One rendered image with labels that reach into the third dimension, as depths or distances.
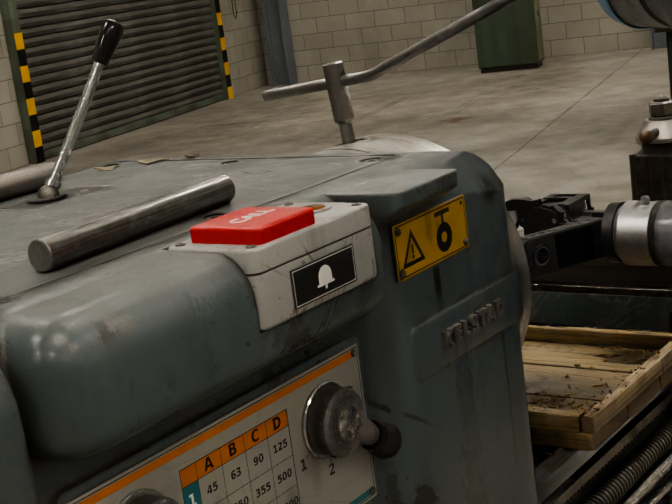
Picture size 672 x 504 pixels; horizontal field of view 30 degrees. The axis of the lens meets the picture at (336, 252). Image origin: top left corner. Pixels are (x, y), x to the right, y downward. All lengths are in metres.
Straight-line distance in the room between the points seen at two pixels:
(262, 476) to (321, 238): 0.17
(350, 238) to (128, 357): 0.21
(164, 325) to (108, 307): 0.04
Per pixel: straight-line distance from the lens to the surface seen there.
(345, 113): 1.32
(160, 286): 0.74
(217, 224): 0.82
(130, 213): 0.87
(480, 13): 1.22
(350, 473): 0.94
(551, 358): 1.67
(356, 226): 0.86
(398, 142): 1.31
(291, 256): 0.80
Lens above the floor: 1.42
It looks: 13 degrees down
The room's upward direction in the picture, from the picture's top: 8 degrees counter-clockwise
